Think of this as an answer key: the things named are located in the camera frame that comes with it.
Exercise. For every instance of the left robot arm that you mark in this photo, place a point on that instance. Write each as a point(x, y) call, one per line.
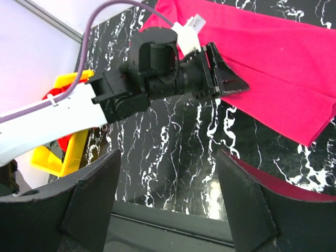
point(153, 71)

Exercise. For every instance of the left aluminium frame post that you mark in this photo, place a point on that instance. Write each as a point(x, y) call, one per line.
point(50, 19)

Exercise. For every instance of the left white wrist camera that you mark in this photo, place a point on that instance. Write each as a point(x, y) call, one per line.
point(187, 35)

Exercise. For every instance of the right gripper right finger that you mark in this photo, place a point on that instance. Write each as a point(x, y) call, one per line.
point(266, 213)

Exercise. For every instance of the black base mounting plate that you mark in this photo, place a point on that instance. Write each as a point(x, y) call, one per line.
point(139, 228)

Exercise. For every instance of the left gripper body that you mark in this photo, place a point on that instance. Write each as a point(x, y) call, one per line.
point(195, 74)

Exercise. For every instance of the yellow plastic bin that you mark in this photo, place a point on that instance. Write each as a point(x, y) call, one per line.
point(63, 156)

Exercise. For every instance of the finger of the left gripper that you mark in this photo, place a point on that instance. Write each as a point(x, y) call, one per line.
point(224, 80)

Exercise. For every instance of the magenta pink t shirt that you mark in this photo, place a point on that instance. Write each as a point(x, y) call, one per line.
point(289, 66)

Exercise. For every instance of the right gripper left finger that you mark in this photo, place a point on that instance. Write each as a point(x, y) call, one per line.
point(69, 214)

